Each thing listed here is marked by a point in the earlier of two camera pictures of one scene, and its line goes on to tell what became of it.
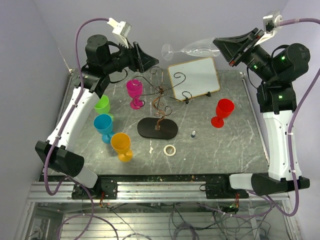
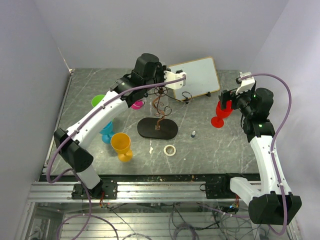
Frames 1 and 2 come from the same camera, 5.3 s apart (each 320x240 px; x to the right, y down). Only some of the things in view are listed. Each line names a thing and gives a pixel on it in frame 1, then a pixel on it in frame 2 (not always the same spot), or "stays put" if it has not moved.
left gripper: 140,60 to 162,70
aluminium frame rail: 144,192 stays put
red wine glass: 223,110 stays put
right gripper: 236,43 to 226,95
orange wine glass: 120,142 stays put
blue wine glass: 103,123 stays put
